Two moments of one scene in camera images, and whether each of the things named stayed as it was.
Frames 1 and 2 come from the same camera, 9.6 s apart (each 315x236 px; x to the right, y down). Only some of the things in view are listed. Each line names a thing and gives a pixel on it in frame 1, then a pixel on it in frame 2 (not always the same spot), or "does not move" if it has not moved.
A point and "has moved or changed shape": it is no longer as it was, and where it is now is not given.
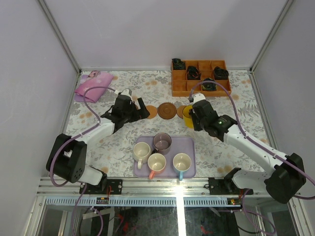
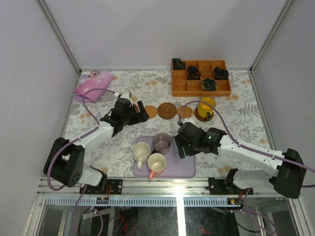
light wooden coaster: x=152 y=110 does not move
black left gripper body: x=136 y=111 does not move
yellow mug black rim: x=188 y=118 has moved or changed shape
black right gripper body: x=199 y=124 -> x=190 y=148
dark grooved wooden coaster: x=166 y=110 does not move
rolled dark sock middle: x=193 y=73 does not move
